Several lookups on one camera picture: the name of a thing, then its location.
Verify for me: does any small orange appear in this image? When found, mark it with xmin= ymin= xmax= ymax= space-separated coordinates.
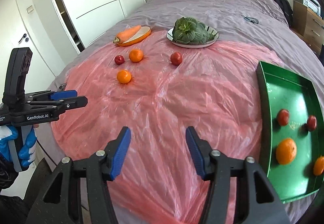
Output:
xmin=116 ymin=69 xmax=132 ymax=84

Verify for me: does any tiny red apple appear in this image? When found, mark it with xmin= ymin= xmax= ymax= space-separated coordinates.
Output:
xmin=114 ymin=55 xmax=125 ymax=65

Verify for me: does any large textured orange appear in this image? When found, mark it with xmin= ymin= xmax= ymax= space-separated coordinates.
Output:
xmin=276 ymin=138 xmax=297 ymax=165

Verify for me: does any small orange mandarin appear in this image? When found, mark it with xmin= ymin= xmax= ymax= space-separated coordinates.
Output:
xmin=129 ymin=49 xmax=144 ymax=63

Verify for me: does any small dark red apple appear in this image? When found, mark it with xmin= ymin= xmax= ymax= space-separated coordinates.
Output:
xmin=276 ymin=109 xmax=290 ymax=126

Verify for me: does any shiny red apple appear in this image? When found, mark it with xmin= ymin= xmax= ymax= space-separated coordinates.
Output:
xmin=306 ymin=115 xmax=317 ymax=131

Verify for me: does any smooth orange with stem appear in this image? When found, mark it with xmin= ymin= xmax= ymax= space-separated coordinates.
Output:
xmin=313 ymin=156 xmax=324 ymax=176

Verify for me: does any blue gloved left hand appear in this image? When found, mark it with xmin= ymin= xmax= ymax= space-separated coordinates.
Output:
xmin=1 ymin=125 xmax=37 ymax=172

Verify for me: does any pink plastic sheet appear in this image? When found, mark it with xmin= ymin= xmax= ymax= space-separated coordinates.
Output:
xmin=51 ymin=31 xmax=282 ymax=223

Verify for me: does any orange carrot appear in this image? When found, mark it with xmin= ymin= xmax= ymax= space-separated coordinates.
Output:
xmin=113 ymin=25 xmax=142 ymax=44

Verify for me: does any green metal tray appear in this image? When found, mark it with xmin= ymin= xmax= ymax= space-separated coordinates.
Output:
xmin=256 ymin=61 xmax=323 ymax=203

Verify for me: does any orange oval dish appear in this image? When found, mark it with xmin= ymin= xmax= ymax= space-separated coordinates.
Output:
xmin=117 ymin=26 xmax=151 ymax=47

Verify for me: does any green leafy vegetable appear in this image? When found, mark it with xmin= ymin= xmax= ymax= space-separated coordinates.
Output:
xmin=173 ymin=17 xmax=206 ymax=39

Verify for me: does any white round plate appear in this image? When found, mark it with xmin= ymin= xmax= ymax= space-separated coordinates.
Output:
xmin=166 ymin=26 xmax=220 ymax=49

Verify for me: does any dark object on duvet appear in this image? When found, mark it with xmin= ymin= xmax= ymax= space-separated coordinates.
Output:
xmin=244 ymin=16 xmax=259 ymax=24

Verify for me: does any wooden drawer chest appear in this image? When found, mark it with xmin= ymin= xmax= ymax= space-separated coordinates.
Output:
xmin=293 ymin=0 xmax=323 ymax=56

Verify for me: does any black backpack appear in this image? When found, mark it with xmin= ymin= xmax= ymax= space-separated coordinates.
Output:
xmin=274 ymin=0 xmax=293 ymax=27

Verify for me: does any white door with handle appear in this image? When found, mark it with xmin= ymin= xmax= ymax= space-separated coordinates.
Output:
xmin=0 ymin=0 xmax=55 ymax=95

